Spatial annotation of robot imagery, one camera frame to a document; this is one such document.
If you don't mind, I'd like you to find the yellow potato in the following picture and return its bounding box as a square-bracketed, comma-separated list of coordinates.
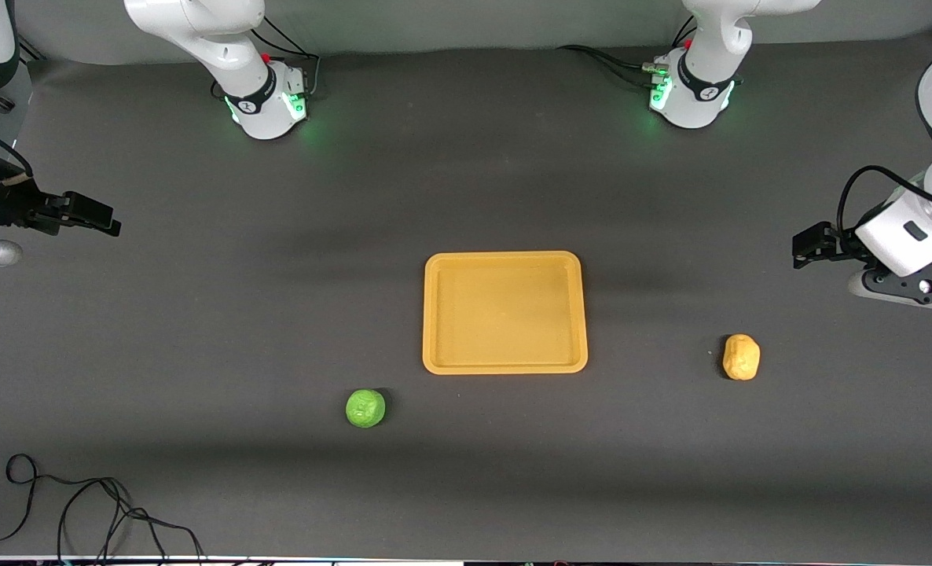
[721, 333, 761, 382]

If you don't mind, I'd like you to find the green apple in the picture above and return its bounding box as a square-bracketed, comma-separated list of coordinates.
[345, 388, 387, 429]

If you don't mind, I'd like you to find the loose black cable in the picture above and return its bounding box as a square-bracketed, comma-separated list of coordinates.
[0, 454, 207, 566]

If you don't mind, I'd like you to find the black left arm base cable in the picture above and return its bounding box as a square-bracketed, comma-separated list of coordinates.
[556, 16, 699, 89]

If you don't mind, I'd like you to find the yellow plastic tray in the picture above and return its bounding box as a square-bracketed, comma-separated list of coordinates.
[422, 251, 589, 376]

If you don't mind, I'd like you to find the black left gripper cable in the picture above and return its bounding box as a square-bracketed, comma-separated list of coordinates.
[836, 164, 932, 237]

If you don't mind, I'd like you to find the black arm base cable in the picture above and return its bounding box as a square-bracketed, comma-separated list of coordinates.
[556, 16, 699, 89]
[211, 14, 322, 101]

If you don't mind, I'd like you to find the black right arm base cable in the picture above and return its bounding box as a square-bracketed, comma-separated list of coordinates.
[211, 14, 322, 101]

